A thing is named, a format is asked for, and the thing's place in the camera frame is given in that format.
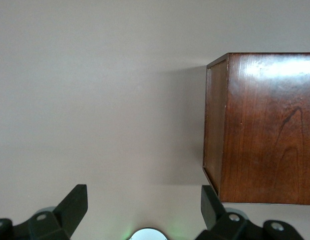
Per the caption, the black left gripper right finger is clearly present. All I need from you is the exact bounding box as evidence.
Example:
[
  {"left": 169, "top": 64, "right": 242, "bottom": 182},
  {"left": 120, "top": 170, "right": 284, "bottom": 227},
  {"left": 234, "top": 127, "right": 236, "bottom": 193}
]
[{"left": 196, "top": 185, "right": 303, "bottom": 240}]

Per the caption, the dark brown wooden cabinet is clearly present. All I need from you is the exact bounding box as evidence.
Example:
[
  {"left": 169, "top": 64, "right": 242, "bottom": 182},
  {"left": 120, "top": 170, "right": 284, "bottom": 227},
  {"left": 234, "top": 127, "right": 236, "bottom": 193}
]
[{"left": 202, "top": 52, "right": 310, "bottom": 206}]

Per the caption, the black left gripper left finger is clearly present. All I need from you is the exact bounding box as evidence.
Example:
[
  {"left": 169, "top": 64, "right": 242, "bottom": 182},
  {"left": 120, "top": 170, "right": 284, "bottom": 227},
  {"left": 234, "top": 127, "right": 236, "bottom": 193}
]
[{"left": 0, "top": 184, "right": 88, "bottom": 240}]

